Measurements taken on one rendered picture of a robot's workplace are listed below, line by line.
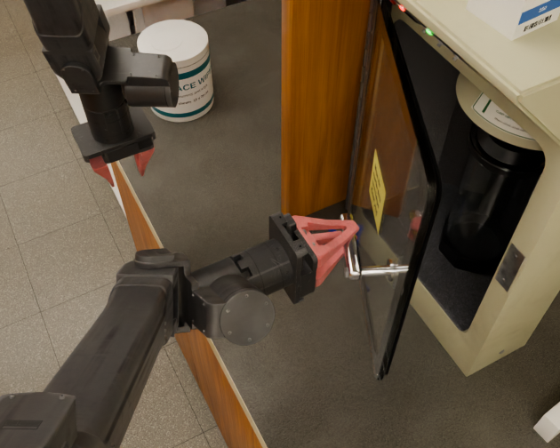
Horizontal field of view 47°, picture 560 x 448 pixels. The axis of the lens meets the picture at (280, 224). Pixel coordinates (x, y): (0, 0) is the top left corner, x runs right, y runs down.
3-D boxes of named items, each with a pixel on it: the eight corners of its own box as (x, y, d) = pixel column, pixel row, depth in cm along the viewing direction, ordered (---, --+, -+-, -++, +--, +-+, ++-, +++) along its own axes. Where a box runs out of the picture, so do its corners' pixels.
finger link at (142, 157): (163, 183, 96) (152, 137, 88) (116, 200, 94) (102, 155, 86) (147, 154, 99) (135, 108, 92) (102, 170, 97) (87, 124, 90)
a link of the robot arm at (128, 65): (68, 4, 75) (55, 66, 72) (164, 6, 75) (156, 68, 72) (97, 65, 86) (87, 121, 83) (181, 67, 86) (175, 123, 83)
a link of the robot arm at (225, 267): (175, 271, 72) (191, 315, 73) (191, 289, 65) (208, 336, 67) (231, 248, 74) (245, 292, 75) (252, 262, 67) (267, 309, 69)
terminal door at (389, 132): (352, 211, 105) (382, -10, 74) (381, 385, 86) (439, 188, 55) (347, 211, 105) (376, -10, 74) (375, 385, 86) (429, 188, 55)
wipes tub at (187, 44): (198, 73, 135) (191, 11, 123) (225, 110, 128) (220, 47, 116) (140, 92, 131) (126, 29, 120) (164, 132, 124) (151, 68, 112)
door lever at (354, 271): (379, 220, 79) (381, 207, 77) (392, 285, 73) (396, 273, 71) (336, 222, 79) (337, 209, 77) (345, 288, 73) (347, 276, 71)
